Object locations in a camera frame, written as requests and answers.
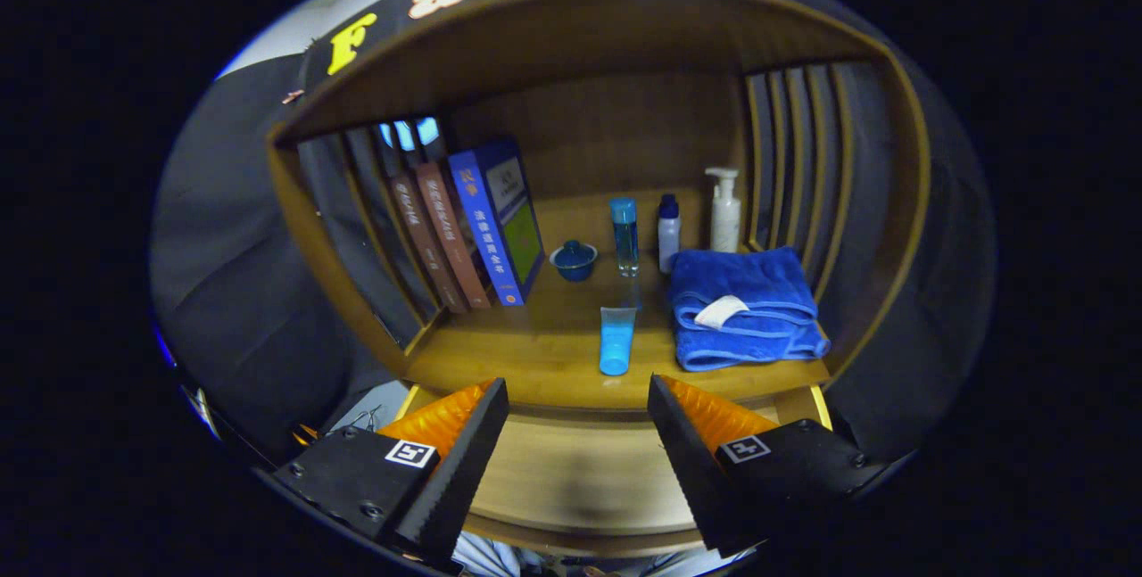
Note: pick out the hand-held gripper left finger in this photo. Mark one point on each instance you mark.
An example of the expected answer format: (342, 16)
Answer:
(459, 479)

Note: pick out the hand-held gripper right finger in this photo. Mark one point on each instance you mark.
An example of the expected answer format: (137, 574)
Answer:
(696, 479)

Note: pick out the wooden drawer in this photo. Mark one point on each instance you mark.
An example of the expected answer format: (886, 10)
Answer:
(589, 479)

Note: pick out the light blue tube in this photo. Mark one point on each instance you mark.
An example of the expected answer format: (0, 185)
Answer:
(616, 341)

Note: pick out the wooden countertop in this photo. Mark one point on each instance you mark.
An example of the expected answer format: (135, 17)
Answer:
(553, 345)

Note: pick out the wooden cabinet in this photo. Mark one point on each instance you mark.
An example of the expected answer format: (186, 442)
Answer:
(607, 131)

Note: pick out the blue folded towel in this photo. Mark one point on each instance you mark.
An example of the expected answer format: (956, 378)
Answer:
(749, 278)

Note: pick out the dark brown book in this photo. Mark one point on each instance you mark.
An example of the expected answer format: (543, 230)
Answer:
(426, 247)

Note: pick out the white bottle with blue cap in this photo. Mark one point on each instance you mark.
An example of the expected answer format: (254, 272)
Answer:
(668, 238)

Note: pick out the blue lidded teacup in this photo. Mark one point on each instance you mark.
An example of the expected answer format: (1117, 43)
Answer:
(574, 263)

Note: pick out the clear blue bottle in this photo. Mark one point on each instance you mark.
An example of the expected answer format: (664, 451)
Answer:
(625, 243)

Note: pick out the blue book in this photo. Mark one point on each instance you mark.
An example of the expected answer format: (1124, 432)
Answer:
(486, 229)

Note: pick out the white pump bottle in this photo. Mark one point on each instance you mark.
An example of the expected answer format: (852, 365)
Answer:
(724, 220)

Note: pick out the black backdrop cloth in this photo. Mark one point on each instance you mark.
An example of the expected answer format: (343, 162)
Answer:
(232, 274)

